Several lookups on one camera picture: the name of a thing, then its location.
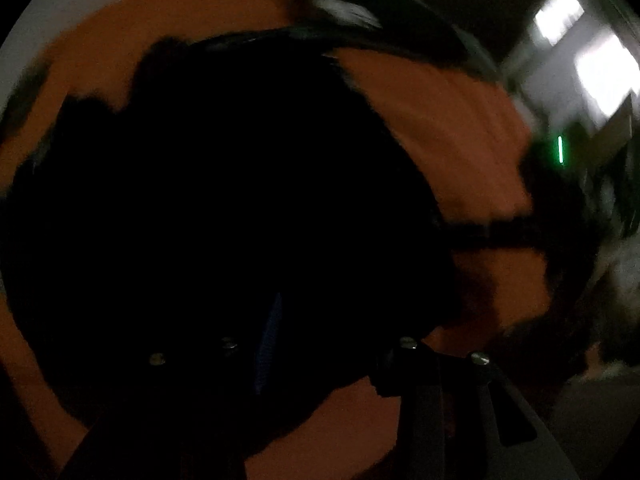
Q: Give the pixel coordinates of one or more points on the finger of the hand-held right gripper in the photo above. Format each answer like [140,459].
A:
[490,235]

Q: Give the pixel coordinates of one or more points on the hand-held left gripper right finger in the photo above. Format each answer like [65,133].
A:
[425,365]

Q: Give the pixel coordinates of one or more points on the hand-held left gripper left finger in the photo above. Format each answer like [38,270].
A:
[269,340]

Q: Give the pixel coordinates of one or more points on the black paisley print garment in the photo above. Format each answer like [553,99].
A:
[225,185]

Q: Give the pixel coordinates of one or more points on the folded black clothes stack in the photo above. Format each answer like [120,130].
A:
[380,15]

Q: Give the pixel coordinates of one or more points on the orange blanket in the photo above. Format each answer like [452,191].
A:
[440,125]

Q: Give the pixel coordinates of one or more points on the bright window pane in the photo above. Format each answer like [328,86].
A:
[557,12]
[607,80]

